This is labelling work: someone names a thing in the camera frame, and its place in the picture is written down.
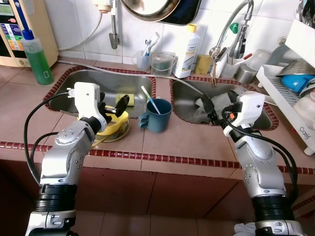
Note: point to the yellow plastic suction bowl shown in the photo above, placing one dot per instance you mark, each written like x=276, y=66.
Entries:
x=115, y=127

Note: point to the blue rabbit mug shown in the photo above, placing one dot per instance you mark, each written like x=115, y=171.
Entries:
x=158, y=120

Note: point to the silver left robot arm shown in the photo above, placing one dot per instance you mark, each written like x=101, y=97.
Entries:
x=64, y=162

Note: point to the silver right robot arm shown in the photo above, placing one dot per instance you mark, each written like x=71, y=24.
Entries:
x=261, y=167

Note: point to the chrome kitchen faucet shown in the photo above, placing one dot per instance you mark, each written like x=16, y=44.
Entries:
x=220, y=51

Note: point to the bright yellow dish sponge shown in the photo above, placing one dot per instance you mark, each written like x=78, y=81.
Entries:
x=131, y=101

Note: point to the steel sink basin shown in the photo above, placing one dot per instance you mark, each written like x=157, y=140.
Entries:
x=187, y=103
x=123, y=81

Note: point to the metal spoon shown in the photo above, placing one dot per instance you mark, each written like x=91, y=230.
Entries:
x=98, y=141

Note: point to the mustard yellow sponge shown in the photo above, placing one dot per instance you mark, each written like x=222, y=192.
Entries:
x=203, y=65

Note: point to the clear toothbrush cup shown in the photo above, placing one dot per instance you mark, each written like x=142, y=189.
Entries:
x=142, y=61

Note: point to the small steel cup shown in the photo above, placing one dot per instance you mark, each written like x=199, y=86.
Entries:
x=244, y=74

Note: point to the white bottle yellow cap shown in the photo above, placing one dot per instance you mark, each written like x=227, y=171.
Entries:
x=188, y=54

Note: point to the blue toothbrush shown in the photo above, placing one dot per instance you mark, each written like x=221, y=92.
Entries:
x=148, y=48

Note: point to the white dish rack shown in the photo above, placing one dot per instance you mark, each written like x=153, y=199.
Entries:
x=285, y=110

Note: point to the hanging metal utensil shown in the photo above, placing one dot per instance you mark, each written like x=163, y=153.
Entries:
x=114, y=39

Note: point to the white toothbrush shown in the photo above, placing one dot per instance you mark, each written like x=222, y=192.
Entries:
x=154, y=43

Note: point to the clear plastic container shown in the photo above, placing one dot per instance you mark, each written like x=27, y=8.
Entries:
x=258, y=59

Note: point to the blue bowl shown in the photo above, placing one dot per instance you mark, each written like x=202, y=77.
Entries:
x=295, y=82

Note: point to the green liquid soap bottle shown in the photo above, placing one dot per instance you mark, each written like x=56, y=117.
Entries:
x=37, y=61

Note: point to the white teacup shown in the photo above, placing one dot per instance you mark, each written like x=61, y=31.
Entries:
x=306, y=110

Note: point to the large steel bowl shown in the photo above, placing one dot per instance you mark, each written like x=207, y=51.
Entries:
x=298, y=68

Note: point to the white tap filter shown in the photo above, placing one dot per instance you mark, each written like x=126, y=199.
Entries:
x=103, y=6

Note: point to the hanging frying pan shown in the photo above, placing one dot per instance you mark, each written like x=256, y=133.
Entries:
x=157, y=7

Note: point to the beige water purifier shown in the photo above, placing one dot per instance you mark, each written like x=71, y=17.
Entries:
x=42, y=24

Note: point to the white plastic cutlery holder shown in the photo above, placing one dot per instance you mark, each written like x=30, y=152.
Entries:
x=301, y=42

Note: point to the white cloth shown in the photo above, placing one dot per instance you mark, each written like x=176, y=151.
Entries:
x=244, y=230

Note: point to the dark metal cutlery bundle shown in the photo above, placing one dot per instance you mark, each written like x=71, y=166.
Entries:
x=306, y=12

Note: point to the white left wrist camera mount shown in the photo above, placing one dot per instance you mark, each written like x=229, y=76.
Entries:
x=87, y=98

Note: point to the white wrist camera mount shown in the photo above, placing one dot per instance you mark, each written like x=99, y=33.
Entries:
x=87, y=98
x=251, y=105

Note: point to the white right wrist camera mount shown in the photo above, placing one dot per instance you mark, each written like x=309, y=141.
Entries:
x=251, y=105

